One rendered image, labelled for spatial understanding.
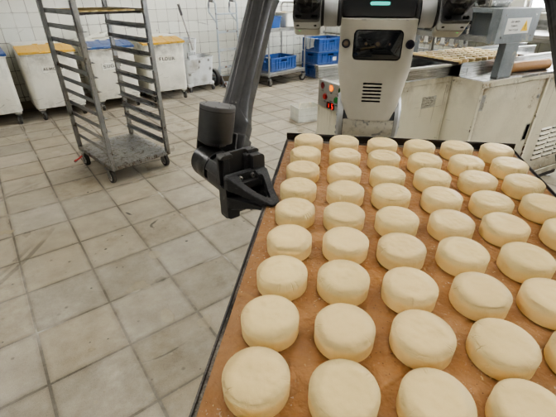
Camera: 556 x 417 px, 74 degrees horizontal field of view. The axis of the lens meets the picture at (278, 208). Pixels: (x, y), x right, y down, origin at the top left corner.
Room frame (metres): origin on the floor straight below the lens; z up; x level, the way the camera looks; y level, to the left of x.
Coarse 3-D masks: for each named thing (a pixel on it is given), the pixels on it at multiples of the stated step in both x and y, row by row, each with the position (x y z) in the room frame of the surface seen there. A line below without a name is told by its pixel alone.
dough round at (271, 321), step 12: (252, 300) 0.24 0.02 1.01; (264, 300) 0.24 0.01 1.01; (276, 300) 0.24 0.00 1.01; (288, 300) 0.24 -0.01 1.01; (252, 312) 0.23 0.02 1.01; (264, 312) 0.23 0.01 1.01; (276, 312) 0.23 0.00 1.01; (288, 312) 0.23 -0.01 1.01; (252, 324) 0.21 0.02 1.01; (264, 324) 0.21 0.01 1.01; (276, 324) 0.21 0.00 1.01; (288, 324) 0.21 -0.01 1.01; (252, 336) 0.20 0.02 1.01; (264, 336) 0.20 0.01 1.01; (276, 336) 0.20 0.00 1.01; (288, 336) 0.21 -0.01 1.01; (276, 348) 0.20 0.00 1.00
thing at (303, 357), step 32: (288, 160) 0.57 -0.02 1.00; (320, 192) 0.47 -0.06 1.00; (416, 192) 0.46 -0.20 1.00; (544, 192) 0.46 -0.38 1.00; (320, 224) 0.39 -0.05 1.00; (256, 256) 0.33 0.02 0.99; (320, 256) 0.32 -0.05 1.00; (256, 288) 0.28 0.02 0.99; (448, 288) 0.28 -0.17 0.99; (512, 288) 0.28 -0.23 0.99; (384, 320) 0.24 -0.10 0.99; (448, 320) 0.24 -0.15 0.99; (512, 320) 0.24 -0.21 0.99; (224, 352) 0.20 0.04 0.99; (288, 352) 0.20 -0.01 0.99; (320, 352) 0.20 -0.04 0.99; (384, 352) 0.20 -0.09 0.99; (384, 384) 0.17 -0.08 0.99; (480, 384) 0.17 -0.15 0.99; (544, 384) 0.17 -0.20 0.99; (224, 416) 0.15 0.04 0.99; (288, 416) 0.15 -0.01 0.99; (384, 416) 0.15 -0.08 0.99; (480, 416) 0.15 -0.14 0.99
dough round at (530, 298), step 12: (528, 288) 0.25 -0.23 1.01; (540, 288) 0.25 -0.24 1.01; (552, 288) 0.25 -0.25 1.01; (516, 300) 0.25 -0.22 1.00; (528, 300) 0.24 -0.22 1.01; (540, 300) 0.24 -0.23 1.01; (552, 300) 0.24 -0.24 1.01; (528, 312) 0.24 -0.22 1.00; (540, 312) 0.23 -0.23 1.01; (552, 312) 0.23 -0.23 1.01; (540, 324) 0.23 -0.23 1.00; (552, 324) 0.22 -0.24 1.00
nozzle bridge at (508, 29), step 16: (480, 16) 2.22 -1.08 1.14; (496, 16) 2.04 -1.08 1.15; (512, 16) 2.07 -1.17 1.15; (528, 16) 2.13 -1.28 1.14; (416, 32) 2.52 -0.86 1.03; (464, 32) 2.28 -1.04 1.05; (480, 32) 2.19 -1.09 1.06; (496, 32) 2.02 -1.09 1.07; (512, 32) 2.08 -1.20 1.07; (528, 32) 2.15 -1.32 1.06; (416, 48) 2.72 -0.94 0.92; (512, 48) 2.10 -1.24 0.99; (496, 64) 2.09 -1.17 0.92; (512, 64) 2.12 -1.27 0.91
